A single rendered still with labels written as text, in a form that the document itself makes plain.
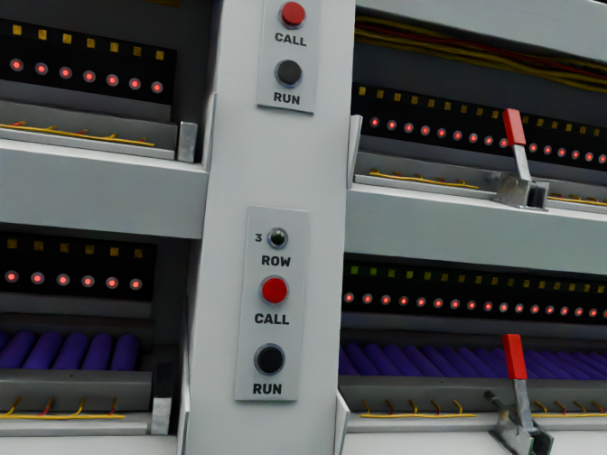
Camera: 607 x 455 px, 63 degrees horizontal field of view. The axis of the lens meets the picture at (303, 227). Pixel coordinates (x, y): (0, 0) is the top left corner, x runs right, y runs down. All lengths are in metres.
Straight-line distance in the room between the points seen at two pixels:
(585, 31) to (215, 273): 0.38
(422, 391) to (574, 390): 0.15
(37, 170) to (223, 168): 0.11
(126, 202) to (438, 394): 0.29
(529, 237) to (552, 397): 0.16
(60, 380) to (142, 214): 0.13
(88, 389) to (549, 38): 0.46
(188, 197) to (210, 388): 0.12
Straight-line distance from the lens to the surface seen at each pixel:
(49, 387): 0.39
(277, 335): 0.32
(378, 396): 0.43
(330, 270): 0.33
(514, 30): 0.48
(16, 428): 0.38
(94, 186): 0.33
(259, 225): 0.32
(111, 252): 0.47
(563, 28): 0.51
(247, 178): 0.33
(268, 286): 0.32
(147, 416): 0.39
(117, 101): 0.52
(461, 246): 0.39
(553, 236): 0.44
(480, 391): 0.47
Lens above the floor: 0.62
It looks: 8 degrees up
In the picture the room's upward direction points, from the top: 3 degrees clockwise
